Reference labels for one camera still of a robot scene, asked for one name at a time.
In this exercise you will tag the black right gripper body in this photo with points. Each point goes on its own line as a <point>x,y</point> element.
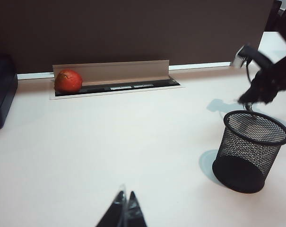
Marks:
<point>270,80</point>

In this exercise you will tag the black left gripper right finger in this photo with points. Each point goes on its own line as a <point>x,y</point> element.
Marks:
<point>135,212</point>

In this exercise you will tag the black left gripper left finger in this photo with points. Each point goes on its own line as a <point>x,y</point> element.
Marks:
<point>115,210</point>

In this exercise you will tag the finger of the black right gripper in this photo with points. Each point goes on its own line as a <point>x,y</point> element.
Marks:
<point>265,98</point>
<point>248,95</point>

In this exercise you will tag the orange fruit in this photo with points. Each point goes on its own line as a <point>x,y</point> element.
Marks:
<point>68,81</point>

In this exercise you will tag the brown desk divider panel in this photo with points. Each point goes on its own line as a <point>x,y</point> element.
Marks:
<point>109,30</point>

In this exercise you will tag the dark blue box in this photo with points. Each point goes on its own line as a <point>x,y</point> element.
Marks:
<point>1,94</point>

